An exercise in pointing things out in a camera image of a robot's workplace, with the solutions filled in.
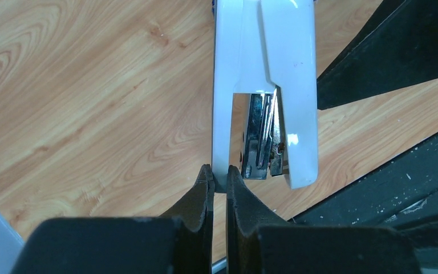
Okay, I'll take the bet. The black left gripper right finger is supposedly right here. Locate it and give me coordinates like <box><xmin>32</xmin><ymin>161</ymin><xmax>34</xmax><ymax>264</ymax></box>
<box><xmin>226</xmin><ymin>165</ymin><xmax>291</xmax><ymax>273</ymax></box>

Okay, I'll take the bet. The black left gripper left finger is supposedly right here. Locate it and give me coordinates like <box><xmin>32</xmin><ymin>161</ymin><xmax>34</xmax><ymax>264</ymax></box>
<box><xmin>161</xmin><ymin>164</ymin><xmax>216</xmax><ymax>273</ymax></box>

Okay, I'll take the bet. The white stapler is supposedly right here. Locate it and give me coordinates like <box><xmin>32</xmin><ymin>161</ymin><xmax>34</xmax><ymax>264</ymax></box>
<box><xmin>212</xmin><ymin>1</ymin><xmax>319</xmax><ymax>193</ymax></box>

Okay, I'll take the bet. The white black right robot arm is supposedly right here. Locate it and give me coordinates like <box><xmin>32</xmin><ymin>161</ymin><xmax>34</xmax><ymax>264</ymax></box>
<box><xmin>317</xmin><ymin>1</ymin><xmax>438</xmax><ymax>110</ymax></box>

